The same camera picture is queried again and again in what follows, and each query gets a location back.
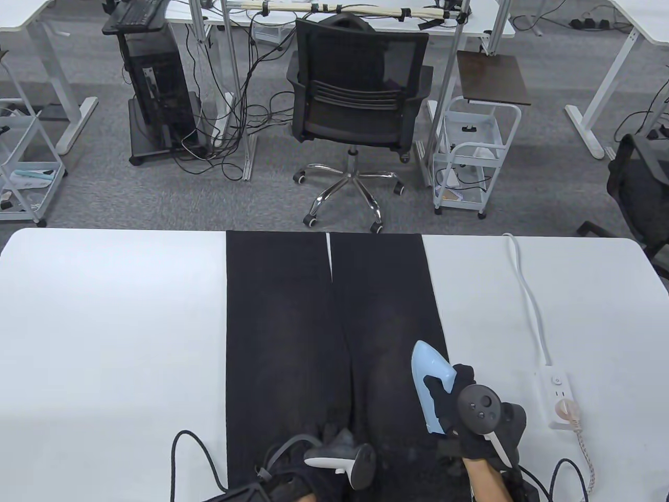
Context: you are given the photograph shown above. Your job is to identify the black trousers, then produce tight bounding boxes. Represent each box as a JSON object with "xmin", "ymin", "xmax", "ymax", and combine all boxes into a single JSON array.
[{"xmin": 226, "ymin": 231, "xmax": 472, "ymax": 502}]

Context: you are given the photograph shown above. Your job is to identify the light blue electric iron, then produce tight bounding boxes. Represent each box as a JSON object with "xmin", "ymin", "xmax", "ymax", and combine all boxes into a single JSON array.
[{"xmin": 410, "ymin": 340, "xmax": 457, "ymax": 435}]

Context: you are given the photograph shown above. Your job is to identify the white power strip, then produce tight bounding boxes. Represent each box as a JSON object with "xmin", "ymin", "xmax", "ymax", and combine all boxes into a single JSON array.
[{"xmin": 537, "ymin": 366, "xmax": 581, "ymax": 430}]

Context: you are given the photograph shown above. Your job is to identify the black mesh office chair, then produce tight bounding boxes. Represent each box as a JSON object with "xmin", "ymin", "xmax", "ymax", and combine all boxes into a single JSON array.
[{"xmin": 286, "ymin": 13, "xmax": 435, "ymax": 234}]

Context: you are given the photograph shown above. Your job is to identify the black computer tower on stand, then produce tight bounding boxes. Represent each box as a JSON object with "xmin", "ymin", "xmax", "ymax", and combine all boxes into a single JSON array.
[{"xmin": 102, "ymin": 0, "xmax": 217, "ymax": 166}]

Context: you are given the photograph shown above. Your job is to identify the dark brown board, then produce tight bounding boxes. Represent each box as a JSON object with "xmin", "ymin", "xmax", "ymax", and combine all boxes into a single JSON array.
[{"xmin": 456, "ymin": 51, "xmax": 532, "ymax": 106}]

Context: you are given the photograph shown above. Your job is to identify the white desk with white legs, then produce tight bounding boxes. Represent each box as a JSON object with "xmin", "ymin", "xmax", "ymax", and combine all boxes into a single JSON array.
[
  {"xmin": 0, "ymin": 0, "xmax": 99, "ymax": 156},
  {"xmin": 564, "ymin": 0, "xmax": 669, "ymax": 160}
]

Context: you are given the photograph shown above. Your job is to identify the black padded chair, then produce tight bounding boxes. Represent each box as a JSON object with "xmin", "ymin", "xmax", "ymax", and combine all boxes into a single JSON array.
[{"xmin": 578, "ymin": 133, "xmax": 669, "ymax": 280}]

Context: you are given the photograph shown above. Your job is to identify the black glove cable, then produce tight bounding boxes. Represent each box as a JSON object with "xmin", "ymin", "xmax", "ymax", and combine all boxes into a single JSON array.
[
  {"xmin": 515, "ymin": 458, "xmax": 583, "ymax": 502},
  {"xmin": 170, "ymin": 430, "xmax": 232, "ymax": 502}
]

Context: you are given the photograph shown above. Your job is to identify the white table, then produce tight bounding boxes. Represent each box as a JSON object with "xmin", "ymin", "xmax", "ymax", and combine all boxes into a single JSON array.
[{"xmin": 0, "ymin": 227, "xmax": 669, "ymax": 502}]

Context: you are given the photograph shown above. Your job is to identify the white and black controller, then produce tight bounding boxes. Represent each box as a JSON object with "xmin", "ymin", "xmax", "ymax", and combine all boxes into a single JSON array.
[
  {"xmin": 456, "ymin": 384, "xmax": 527, "ymax": 472},
  {"xmin": 304, "ymin": 442, "xmax": 377, "ymax": 491}
]

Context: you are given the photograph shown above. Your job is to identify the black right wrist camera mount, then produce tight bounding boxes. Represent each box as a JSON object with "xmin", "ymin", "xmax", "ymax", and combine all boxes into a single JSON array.
[{"xmin": 504, "ymin": 465, "xmax": 541, "ymax": 502}]

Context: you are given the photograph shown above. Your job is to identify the person's left hand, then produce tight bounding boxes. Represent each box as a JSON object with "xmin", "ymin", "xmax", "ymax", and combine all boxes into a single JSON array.
[{"xmin": 264, "ymin": 425, "xmax": 367, "ymax": 496}]

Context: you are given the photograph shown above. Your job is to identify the tangle of black floor cables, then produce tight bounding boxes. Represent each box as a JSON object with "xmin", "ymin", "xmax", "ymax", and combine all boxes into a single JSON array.
[{"xmin": 172, "ymin": 10, "xmax": 298, "ymax": 181}]

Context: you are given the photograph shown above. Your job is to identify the braided iron cord with plug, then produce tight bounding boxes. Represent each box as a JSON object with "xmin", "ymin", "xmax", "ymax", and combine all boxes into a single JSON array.
[{"xmin": 556, "ymin": 400, "xmax": 597, "ymax": 498}]

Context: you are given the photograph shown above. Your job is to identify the black keyboard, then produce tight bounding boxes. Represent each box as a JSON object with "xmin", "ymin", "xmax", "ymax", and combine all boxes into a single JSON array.
[{"xmin": 116, "ymin": 0, "xmax": 164, "ymax": 28}]

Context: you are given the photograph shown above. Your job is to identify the white desk with aluminium frame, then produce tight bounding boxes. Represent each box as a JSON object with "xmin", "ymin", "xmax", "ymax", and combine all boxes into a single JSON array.
[{"xmin": 165, "ymin": 0, "xmax": 515, "ymax": 188}]

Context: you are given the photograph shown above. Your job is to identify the white wire trolley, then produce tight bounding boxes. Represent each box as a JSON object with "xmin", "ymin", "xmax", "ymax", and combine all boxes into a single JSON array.
[
  {"xmin": 0, "ymin": 50, "xmax": 67, "ymax": 227},
  {"xmin": 432, "ymin": 96, "xmax": 522, "ymax": 219}
]

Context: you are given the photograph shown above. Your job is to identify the white power strip cord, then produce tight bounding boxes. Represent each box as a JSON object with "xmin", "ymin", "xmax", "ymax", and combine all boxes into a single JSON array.
[{"xmin": 501, "ymin": 233, "xmax": 556, "ymax": 367}]

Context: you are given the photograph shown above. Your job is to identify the person's right hand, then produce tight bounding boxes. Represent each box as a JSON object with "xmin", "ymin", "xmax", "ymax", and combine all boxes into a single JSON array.
[{"xmin": 422, "ymin": 363, "xmax": 527, "ymax": 463}]

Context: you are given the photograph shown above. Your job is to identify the person's right forearm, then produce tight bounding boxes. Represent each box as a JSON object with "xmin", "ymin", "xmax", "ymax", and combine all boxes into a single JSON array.
[{"xmin": 463, "ymin": 458, "xmax": 516, "ymax": 502}]

